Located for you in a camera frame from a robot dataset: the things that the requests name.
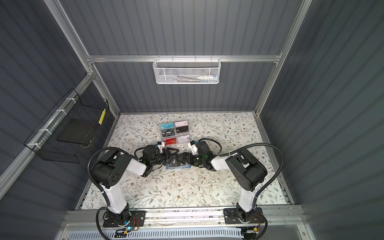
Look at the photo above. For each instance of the blue leather card wallet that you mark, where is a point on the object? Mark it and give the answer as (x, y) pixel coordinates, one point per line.
(171, 167)

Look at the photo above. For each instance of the pink VIP card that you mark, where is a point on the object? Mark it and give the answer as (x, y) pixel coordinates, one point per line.
(181, 124)

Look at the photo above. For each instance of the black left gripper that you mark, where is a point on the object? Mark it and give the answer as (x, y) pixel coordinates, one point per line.
(168, 153)

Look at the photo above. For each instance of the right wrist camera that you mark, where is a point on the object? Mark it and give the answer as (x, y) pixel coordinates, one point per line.
(193, 147)

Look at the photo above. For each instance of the white diamond VIP card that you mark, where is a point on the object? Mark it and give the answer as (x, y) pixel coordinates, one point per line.
(183, 139)

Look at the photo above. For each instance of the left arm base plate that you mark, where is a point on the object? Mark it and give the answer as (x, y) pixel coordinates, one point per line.
(124, 219)

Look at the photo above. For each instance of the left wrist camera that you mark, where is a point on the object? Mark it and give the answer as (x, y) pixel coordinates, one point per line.
(160, 146)

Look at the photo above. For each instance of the black pad in basket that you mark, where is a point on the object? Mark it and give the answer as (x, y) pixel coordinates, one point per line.
(75, 132)

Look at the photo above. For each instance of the yellow marker pen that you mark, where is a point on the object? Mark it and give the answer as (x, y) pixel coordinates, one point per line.
(102, 116)

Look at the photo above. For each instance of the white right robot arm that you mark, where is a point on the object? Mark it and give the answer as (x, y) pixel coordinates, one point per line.
(248, 171)

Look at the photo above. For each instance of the black gold-line VIP card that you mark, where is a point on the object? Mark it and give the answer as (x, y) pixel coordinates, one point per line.
(182, 129)

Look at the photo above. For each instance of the red VIP card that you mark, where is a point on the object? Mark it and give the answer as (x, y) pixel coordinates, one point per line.
(170, 141)

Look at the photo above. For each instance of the pens in white basket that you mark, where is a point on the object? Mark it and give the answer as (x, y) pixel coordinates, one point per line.
(210, 79)

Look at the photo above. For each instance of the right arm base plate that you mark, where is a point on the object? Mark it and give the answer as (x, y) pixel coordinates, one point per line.
(238, 216)

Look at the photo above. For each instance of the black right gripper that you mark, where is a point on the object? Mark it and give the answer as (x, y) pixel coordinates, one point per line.
(186, 155)

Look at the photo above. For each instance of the white wire mesh basket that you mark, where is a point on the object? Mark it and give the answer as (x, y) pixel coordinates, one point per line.
(164, 71)

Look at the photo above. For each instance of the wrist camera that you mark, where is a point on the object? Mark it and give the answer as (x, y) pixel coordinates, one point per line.
(160, 146)
(193, 147)

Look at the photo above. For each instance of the black silver VIP card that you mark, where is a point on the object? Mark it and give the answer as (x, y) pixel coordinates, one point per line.
(168, 132)

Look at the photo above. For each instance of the clear acrylic card display stand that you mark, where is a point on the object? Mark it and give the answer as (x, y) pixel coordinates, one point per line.
(176, 134)

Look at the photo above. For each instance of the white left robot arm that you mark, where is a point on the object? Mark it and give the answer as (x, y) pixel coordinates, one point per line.
(107, 166)

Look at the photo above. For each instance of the black wire wall basket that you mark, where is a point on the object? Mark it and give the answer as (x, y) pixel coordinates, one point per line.
(43, 139)

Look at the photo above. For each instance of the teal VIP card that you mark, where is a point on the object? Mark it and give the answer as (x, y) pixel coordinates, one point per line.
(167, 126)

